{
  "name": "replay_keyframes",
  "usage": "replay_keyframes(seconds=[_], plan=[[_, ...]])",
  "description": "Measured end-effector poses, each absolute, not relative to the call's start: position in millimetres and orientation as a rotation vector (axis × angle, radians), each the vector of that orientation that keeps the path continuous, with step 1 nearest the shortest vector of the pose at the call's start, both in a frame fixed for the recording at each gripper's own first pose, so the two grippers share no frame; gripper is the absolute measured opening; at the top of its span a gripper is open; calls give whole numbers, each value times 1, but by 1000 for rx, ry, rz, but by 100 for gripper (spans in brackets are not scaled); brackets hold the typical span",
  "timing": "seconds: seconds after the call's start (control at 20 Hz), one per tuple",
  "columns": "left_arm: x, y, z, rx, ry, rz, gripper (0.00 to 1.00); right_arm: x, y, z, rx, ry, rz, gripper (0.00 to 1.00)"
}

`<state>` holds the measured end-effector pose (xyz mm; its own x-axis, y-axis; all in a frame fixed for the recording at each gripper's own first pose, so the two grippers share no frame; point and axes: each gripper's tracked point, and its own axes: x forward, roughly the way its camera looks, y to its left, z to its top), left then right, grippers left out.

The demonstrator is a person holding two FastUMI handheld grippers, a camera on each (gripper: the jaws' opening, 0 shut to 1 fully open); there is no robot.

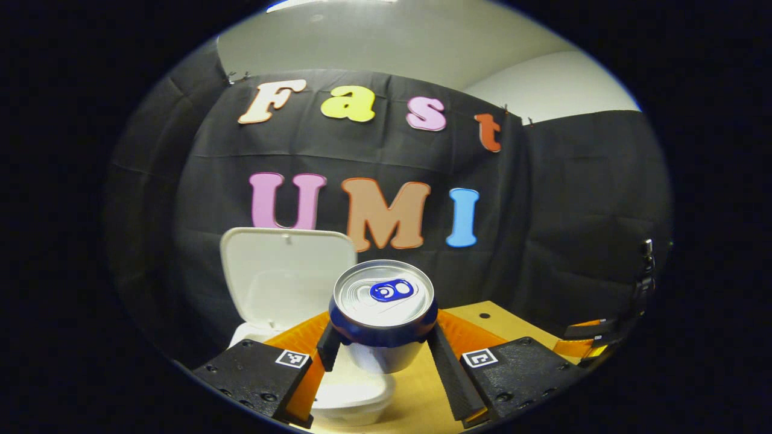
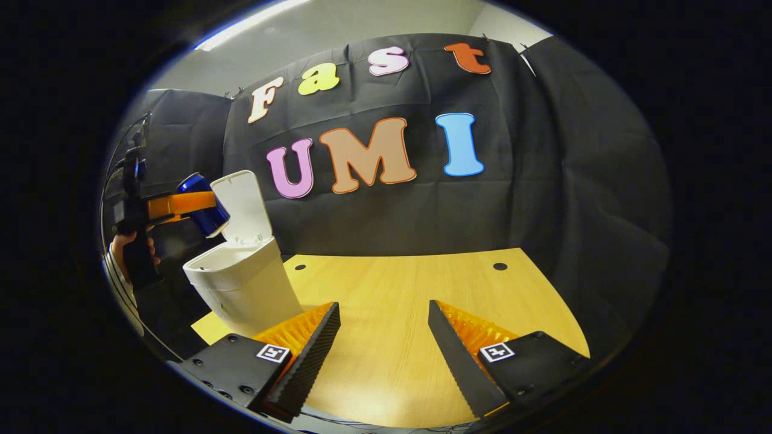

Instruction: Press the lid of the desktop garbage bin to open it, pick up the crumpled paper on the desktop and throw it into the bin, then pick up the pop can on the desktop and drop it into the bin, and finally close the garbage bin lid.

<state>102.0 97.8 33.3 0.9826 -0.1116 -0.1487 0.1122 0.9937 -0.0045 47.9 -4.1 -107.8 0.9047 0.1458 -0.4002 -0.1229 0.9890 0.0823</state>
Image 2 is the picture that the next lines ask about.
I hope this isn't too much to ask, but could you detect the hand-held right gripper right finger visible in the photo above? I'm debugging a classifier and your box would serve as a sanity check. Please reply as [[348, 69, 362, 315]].
[[428, 300, 592, 421]]

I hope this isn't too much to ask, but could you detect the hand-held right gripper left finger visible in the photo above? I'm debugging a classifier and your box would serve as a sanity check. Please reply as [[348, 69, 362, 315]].
[[181, 301, 341, 424]]

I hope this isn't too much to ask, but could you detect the blue pop can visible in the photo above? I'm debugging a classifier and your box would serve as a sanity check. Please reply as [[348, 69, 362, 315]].
[[177, 173, 231, 237]]

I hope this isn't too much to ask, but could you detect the white desktop garbage bin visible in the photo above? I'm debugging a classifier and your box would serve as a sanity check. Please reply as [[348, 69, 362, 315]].
[[183, 170, 304, 338]]

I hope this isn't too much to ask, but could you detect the wooden desktop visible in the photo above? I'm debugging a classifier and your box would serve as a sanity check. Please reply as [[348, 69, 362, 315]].
[[192, 247, 590, 429]]

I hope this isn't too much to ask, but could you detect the black cable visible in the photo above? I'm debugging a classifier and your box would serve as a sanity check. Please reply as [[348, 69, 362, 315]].
[[103, 113, 150, 200]]

